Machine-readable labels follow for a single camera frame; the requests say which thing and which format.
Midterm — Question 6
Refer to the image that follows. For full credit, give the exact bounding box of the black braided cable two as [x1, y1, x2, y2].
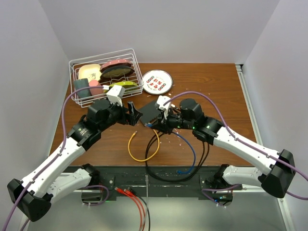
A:
[148, 105, 210, 178]

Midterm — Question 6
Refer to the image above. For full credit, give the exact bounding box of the pink cup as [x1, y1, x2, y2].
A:
[89, 79, 104, 98]

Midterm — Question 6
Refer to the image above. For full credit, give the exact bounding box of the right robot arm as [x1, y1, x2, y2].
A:
[151, 96, 295, 198]

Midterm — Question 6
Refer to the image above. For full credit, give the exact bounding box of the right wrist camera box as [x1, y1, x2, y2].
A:
[154, 95, 171, 111]

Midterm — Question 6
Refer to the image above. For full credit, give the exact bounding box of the grey cable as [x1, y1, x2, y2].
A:
[145, 175, 149, 231]

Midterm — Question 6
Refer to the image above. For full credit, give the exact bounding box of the pink plate in rack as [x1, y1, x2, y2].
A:
[100, 59, 131, 73]

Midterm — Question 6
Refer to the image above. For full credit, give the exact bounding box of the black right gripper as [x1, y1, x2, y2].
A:
[151, 106, 195, 134]

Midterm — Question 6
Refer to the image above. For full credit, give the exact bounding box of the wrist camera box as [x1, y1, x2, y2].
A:
[154, 95, 171, 111]
[106, 85, 125, 106]

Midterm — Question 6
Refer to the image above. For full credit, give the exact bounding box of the black braided cable one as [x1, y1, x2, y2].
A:
[145, 103, 205, 182]

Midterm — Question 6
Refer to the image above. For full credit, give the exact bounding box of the dark grey cup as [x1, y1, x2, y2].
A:
[73, 78, 91, 99]

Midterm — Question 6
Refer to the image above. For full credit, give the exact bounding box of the red cable one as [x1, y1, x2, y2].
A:
[114, 187, 146, 231]

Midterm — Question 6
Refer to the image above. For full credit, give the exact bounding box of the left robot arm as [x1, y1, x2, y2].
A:
[7, 99, 142, 222]

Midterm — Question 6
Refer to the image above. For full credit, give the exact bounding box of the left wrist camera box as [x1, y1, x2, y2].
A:
[106, 85, 125, 106]

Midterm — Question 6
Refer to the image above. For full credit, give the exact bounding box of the red cable two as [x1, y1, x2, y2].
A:
[123, 189, 147, 231]

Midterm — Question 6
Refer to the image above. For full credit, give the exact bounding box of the white wire dish rack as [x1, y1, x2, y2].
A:
[69, 48, 143, 108]

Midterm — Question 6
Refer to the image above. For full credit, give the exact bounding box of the blue ethernet cable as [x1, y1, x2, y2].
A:
[145, 122, 197, 174]

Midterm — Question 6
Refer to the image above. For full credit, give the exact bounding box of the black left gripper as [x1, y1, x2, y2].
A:
[99, 98, 142, 131]

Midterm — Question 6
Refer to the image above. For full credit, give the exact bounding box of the green plate in rack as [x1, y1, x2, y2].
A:
[109, 81, 139, 91]

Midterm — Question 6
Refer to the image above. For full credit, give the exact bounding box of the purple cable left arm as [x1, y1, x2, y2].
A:
[0, 86, 110, 231]

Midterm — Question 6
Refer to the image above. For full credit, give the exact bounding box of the cream square plate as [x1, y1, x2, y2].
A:
[78, 64, 101, 82]

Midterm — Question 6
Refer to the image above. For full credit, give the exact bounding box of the black loose cable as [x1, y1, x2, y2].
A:
[127, 187, 151, 231]

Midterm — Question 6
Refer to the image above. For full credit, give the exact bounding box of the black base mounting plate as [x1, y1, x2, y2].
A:
[42, 165, 271, 206]

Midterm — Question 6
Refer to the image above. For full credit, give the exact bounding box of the yellow ethernet cable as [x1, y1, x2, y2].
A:
[128, 128, 161, 162]

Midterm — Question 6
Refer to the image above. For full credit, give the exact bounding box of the dark olive plate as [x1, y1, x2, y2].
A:
[100, 65, 134, 80]

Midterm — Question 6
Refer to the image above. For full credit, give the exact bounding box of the white round printed plate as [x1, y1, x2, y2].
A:
[142, 70, 173, 95]

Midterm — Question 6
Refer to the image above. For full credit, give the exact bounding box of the black network switch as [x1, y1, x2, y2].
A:
[138, 100, 160, 126]

